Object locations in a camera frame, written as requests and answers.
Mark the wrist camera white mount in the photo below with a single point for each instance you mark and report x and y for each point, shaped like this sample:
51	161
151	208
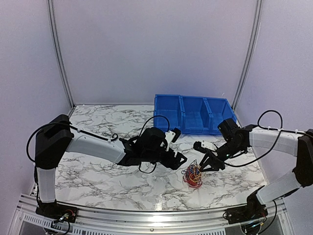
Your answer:
204	146
172	136

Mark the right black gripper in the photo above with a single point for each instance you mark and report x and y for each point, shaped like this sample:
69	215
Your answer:
213	161

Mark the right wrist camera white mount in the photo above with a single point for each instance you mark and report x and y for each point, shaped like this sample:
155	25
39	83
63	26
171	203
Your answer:
204	146

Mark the aluminium corner post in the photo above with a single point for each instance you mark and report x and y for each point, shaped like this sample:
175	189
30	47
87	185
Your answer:
249	54
58	53

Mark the right aluminium corner post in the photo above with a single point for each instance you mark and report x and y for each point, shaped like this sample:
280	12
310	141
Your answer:
249	54

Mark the right blue storage bin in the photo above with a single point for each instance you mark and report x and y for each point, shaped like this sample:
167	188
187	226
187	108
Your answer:
220	110

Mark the aluminium front rail frame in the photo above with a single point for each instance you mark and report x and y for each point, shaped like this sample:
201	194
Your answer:
98	221

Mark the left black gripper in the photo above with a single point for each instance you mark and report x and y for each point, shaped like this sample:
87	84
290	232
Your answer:
168	164

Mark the left blue storage bin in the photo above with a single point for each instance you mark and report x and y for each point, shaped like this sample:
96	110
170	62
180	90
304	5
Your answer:
170	107

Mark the blue storage bin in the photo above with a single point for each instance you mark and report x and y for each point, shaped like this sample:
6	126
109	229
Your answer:
170	107
197	116
220	110

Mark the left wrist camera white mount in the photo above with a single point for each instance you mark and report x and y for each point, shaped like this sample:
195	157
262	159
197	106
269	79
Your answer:
172	136

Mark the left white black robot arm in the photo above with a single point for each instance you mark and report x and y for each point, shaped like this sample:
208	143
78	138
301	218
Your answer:
57	137

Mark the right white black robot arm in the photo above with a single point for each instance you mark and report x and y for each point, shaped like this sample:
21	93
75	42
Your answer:
294	143

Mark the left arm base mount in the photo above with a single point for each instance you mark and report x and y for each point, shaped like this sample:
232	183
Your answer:
57	211

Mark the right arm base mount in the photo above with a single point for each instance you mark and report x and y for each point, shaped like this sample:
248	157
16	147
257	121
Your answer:
244	213

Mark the left aluminium corner post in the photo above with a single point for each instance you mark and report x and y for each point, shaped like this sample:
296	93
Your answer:
58	53

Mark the middle blue storage bin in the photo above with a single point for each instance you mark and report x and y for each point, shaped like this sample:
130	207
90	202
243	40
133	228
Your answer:
197	116

